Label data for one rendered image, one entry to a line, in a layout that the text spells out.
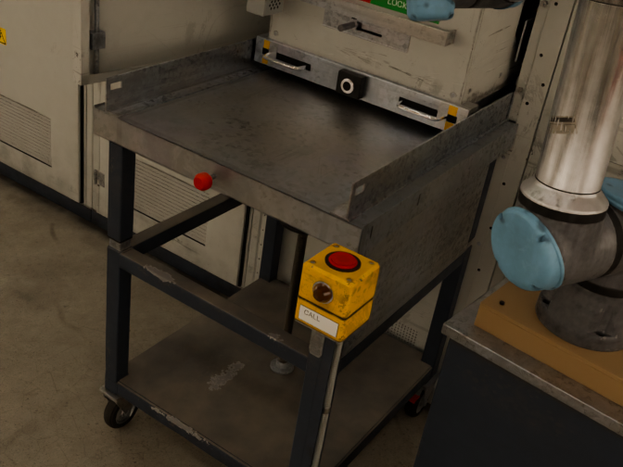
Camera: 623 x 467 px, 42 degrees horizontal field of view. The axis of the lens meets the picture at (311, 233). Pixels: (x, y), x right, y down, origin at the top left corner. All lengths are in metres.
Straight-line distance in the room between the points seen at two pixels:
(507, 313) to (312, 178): 0.42
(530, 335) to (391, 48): 0.73
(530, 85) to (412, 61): 0.29
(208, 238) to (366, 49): 0.97
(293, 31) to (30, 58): 1.24
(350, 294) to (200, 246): 1.51
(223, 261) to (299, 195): 1.15
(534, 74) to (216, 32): 0.74
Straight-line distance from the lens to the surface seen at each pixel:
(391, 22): 1.68
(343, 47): 1.80
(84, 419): 2.15
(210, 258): 2.54
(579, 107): 1.05
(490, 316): 1.30
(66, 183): 2.93
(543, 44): 1.84
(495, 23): 1.72
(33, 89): 2.91
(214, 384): 1.98
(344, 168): 1.50
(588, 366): 1.26
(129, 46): 1.84
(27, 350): 2.36
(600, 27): 1.03
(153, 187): 2.61
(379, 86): 1.75
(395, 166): 1.41
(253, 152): 1.51
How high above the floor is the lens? 1.48
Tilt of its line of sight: 30 degrees down
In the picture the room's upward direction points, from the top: 9 degrees clockwise
